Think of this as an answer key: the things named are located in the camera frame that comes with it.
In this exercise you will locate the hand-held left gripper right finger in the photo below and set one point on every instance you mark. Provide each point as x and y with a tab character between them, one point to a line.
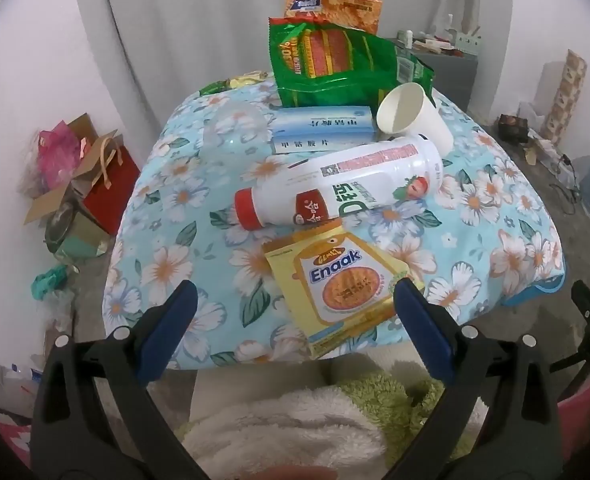
420	330

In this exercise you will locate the pink plastic bag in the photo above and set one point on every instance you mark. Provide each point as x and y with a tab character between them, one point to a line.
57	155

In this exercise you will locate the light green box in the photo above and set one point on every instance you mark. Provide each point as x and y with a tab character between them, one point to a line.
469	40

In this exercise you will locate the floral blue tablecloth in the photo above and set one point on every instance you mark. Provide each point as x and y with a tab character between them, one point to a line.
185	200

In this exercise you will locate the dark small box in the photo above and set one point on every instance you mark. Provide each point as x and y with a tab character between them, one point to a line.
514	127

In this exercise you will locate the clear plastic container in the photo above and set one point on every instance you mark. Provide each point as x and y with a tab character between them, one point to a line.
235	127

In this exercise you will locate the green fluffy cloth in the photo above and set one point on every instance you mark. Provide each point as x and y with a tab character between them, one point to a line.
400	400

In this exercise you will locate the yellow snack packet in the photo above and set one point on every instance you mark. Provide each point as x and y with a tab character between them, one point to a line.
295	270

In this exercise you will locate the teal cloth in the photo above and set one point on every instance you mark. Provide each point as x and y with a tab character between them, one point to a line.
50	282

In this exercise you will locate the patterned cardboard box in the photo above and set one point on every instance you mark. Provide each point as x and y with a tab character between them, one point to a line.
567	95

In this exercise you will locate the blue white medicine box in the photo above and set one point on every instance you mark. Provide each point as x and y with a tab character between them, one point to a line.
320	125

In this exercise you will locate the white power strip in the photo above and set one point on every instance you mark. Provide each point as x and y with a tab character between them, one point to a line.
550	152

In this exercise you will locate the white fluffy cloth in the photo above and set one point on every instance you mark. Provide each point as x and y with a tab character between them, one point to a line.
285	430

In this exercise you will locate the olive green box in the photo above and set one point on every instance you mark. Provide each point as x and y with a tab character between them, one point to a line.
82	235

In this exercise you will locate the grey cabinet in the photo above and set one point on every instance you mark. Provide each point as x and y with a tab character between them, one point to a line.
450	75

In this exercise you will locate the grey curtain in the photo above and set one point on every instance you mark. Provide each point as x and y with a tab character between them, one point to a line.
175	35

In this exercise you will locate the white paper cup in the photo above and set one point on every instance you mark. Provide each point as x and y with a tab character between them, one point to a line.
425	120

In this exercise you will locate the green snack bag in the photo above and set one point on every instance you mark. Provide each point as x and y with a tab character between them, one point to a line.
325	80

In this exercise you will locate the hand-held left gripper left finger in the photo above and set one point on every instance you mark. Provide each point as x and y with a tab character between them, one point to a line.
175	325

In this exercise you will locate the white plastic bottle red cap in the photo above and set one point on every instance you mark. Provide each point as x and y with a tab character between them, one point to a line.
375	170

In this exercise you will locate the red gift bag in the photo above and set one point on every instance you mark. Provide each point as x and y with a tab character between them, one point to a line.
115	195

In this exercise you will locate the brown cardboard box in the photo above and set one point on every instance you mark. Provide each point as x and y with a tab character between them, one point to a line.
50	205

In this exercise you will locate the green candy wrapper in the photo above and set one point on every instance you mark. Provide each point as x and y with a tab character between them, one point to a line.
214	88

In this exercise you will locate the orange snack bag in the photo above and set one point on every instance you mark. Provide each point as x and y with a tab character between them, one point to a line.
345	10

